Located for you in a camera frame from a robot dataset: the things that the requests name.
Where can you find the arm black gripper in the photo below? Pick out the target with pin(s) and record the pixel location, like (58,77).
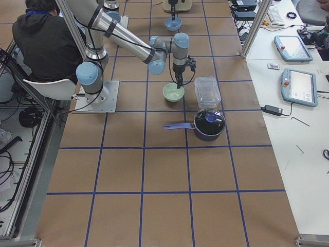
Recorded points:
(174,5)
(178,70)

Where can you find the green bowl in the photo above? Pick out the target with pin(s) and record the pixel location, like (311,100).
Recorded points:
(171,93)

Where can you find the blue bowl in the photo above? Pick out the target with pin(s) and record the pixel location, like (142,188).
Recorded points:
(173,25)

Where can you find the cream and chrome toaster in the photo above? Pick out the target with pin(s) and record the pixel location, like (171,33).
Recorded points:
(181,6)

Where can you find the clear plastic food container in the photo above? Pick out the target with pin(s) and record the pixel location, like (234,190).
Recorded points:
(207,92)

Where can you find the blue pot with glass lid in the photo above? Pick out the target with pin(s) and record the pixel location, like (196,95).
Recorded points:
(208,124)

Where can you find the black power adapter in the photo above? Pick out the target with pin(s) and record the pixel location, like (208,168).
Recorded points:
(272,110)

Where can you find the upper teach pendant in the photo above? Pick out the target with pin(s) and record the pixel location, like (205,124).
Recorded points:
(292,49)

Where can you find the teach pendant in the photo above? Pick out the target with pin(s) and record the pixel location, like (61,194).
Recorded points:
(299,87)
(292,49)

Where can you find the white chair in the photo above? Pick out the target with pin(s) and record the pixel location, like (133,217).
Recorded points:
(58,90)

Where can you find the lower teach pendant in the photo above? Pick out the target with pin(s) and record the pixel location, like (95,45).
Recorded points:
(299,87)

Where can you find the person in black hoodie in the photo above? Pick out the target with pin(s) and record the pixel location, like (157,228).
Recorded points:
(46,43)

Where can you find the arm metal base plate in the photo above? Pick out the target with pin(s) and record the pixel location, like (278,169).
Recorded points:
(103,103)
(124,20)

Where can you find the aluminium frame post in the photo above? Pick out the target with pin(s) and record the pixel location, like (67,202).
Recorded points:
(261,12)

